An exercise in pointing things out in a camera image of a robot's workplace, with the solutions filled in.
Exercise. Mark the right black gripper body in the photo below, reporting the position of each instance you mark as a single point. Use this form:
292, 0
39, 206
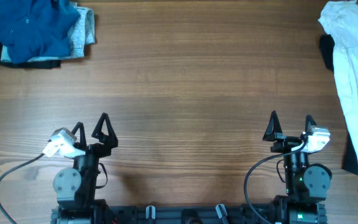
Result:
296, 160

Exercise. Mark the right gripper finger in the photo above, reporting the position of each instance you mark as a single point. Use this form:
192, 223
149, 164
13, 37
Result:
274, 130
309, 123

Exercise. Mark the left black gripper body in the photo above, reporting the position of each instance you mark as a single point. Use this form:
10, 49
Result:
91, 160

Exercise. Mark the dark blue polo shirt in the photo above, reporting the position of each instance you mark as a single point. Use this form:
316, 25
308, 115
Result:
36, 28

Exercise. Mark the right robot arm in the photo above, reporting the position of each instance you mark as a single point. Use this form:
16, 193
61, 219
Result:
306, 184

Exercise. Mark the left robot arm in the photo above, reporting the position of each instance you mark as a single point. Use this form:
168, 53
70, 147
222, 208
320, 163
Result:
76, 186

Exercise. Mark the light blue denim shorts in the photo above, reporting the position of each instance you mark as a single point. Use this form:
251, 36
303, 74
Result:
80, 35

